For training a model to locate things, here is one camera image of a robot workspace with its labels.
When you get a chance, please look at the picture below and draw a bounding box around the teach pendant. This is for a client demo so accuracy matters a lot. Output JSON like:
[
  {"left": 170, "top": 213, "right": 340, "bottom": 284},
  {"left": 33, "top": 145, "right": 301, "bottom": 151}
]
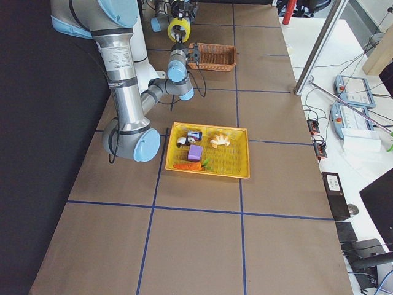
[
  {"left": 334, "top": 75, "right": 376, "bottom": 109},
  {"left": 330, "top": 102, "right": 374, "bottom": 140}
]

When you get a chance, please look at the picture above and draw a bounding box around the toy panda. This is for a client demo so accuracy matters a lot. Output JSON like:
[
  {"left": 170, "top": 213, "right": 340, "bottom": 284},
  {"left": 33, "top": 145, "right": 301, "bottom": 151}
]
[{"left": 176, "top": 136, "right": 196, "bottom": 148}]

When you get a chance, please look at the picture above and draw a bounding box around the toy croissant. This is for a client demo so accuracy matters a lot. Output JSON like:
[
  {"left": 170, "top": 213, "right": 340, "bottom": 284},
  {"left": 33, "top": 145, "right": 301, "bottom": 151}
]
[{"left": 209, "top": 133, "right": 230, "bottom": 149}]

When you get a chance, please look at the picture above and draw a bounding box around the black box with label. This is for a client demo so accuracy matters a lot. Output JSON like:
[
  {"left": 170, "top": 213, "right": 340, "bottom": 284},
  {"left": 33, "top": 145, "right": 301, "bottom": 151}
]
[{"left": 321, "top": 172, "right": 350, "bottom": 222}]

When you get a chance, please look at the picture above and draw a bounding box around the yellow plastic basket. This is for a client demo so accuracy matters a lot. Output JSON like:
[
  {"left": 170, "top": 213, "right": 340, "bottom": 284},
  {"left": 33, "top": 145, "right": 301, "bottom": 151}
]
[{"left": 165, "top": 122, "right": 250, "bottom": 179}]

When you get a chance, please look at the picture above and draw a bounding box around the white paper sheet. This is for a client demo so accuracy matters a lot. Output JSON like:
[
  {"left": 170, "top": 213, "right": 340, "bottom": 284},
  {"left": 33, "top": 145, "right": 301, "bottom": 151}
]
[{"left": 342, "top": 128, "right": 381, "bottom": 152}]

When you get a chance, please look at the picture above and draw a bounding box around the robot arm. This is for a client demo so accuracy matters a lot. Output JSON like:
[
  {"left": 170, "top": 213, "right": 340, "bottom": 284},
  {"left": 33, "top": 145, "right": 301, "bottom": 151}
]
[
  {"left": 51, "top": 1, "right": 194, "bottom": 162},
  {"left": 150, "top": 0, "right": 198, "bottom": 33}
]

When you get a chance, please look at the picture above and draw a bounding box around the black monitor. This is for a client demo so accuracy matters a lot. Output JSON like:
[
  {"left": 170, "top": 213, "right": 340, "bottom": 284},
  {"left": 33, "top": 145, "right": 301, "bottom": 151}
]
[{"left": 360, "top": 171, "right": 393, "bottom": 250}]

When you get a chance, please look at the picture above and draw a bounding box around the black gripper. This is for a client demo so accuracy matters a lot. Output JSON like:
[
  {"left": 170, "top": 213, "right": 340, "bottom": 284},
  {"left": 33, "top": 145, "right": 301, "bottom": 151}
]
[
  {"left": 171, "top": 0, "right": 198, "bottom": 30},
  {"left": 171, "top": 31, "right": 190, "bottom": 57}
]

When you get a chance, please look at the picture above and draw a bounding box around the orange toy carrot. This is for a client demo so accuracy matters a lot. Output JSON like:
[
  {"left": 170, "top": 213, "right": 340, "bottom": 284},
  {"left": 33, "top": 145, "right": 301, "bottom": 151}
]
[{"left": 173, "top": 159, "right": 212, "bottom": 171}]

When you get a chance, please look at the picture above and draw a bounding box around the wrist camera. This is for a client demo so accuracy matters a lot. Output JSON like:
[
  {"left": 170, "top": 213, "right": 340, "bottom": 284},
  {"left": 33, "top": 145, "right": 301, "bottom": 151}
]
[{"left": 187, "top": 43, "right": 200, "bottom": 68}]

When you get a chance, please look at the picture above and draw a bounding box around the red cylinder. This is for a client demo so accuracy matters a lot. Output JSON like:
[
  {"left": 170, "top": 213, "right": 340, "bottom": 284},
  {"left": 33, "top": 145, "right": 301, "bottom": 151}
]
[{"left": 282, "top": 0, "right": 297, "bottom": 25}]

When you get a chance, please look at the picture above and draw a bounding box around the upper teach pendant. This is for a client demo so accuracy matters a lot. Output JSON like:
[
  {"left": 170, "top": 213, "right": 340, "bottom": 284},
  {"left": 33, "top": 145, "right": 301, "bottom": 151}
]
[{"left": 334, "top": 75, "right": 376, "bottom": 109}]

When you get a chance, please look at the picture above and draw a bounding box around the purple foam cube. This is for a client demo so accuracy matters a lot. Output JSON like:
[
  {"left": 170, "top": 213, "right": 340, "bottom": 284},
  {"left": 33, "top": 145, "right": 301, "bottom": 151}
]
[{"left": 187, "top": 144, "right": 203, "bottom": 162}]

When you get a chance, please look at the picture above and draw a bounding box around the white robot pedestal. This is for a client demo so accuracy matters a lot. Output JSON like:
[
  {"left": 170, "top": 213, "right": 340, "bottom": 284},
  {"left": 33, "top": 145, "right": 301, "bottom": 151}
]
[{"left": 130, "top": 1, "right": 159, "bottom": 93}]

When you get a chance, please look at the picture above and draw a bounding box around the lower teach pendant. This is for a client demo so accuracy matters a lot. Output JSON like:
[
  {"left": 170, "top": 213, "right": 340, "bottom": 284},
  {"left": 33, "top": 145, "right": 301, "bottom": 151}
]
[{"left": 330, "top": 102, "right": 374, "bottom": 140}]

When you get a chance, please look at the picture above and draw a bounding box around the brown wicker basket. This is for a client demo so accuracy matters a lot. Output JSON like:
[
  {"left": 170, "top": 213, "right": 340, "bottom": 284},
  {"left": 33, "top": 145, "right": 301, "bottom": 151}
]
[{"left": 190, "top": 42, "right": 237, "bottom": 72}]

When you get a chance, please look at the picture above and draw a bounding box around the aluminium frame post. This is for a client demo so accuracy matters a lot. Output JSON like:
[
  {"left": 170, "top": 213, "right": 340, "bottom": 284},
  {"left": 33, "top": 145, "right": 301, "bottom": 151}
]
[{"left": 294, "top": 0, "right": 349, "bottom": 96}]

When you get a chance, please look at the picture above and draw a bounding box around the yellow tape roll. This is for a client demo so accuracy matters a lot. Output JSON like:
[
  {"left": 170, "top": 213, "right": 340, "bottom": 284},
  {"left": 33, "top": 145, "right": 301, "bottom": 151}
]
[{"left": 167, "top": 18, "right": 191, "bottom": 42}]

